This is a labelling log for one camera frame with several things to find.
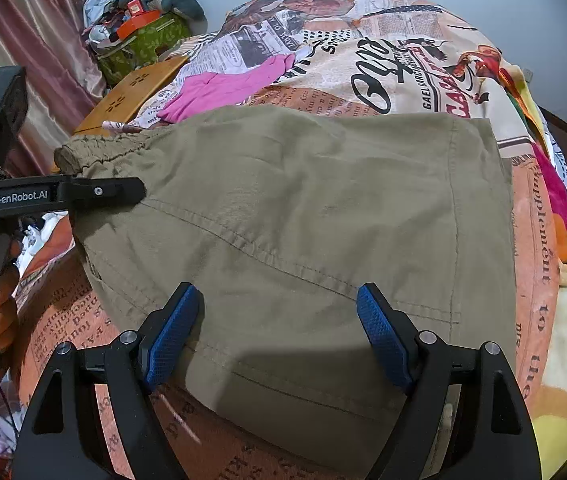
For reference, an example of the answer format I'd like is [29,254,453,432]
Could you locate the khaki pants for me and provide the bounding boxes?
[54,107,519,480]

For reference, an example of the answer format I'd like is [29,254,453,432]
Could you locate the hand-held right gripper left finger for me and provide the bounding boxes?
[11,281,205,480]

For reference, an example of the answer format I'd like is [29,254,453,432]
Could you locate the striped curtain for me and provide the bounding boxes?
[0,0,109,176]

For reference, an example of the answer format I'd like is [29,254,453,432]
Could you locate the green patterned storage bin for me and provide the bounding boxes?
[94,12,192,87]

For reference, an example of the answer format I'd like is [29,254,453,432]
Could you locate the white crumpled cloth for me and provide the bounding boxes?
[16,211,72,273]

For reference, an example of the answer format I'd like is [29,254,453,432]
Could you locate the printed blanket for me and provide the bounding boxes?
[0,0,567,480]

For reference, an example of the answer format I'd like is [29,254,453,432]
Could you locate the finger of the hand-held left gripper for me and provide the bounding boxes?
[61,176,147,212]

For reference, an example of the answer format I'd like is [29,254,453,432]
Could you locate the pink cloth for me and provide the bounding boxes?
[158,54,298,125]

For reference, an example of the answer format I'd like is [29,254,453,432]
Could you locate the wooden lap desk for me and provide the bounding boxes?
[71,55,189,136]

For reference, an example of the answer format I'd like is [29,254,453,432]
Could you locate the pile of crumpled clothes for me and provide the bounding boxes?
[82,0,164,53]

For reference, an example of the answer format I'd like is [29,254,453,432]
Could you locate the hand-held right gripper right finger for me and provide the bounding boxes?
[356,282,544,480]

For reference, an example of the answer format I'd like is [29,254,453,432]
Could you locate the orange box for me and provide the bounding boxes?
[115,7,164,42]

